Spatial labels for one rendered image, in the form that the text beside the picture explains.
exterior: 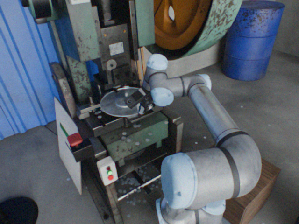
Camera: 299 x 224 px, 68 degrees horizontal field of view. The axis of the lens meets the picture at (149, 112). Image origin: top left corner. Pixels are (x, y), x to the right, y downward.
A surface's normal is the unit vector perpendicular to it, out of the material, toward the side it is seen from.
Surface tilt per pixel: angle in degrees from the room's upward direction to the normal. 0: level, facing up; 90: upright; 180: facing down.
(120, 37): 90
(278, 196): 0
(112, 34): 90
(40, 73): 90
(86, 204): 0
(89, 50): 90
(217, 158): 5
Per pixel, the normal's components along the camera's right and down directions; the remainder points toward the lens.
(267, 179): -0.05, -0.81
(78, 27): 0.54, 0.47
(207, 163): 0.00, -0.63
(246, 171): 0.22, -0.23
